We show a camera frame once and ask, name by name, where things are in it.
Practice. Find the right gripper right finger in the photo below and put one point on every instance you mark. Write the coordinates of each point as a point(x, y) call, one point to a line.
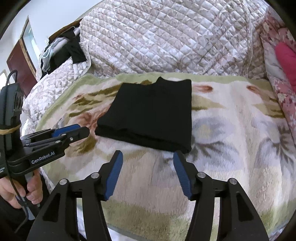
point(238, 218)

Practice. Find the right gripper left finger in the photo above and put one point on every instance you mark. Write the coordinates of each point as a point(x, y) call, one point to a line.
point(57, 220)

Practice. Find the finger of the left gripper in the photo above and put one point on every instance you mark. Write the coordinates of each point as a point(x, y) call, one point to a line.
point(51, 133)
point(68, 137)

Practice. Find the black pants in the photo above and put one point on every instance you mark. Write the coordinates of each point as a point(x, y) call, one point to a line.
point(158, 115)

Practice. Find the person's left hand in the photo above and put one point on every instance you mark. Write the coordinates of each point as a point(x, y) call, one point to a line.
point(34, 187)

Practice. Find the dark red wooden door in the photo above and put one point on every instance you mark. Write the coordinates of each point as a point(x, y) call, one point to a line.
point(20, 61)

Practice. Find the floral fleece blanket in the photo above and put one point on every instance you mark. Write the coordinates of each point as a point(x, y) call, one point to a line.
point(227, 126)

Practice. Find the quilted beige bedspread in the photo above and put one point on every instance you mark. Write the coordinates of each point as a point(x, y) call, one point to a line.
point(197, 37)

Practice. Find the magenta pillow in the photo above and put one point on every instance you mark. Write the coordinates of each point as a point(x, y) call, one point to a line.
point(286, 58)

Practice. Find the pink floral comforter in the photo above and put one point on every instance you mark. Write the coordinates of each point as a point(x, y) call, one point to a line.
point(275, 32)

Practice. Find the dark clothes on rail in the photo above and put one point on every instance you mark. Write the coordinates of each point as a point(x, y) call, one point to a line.
point(65, 46)

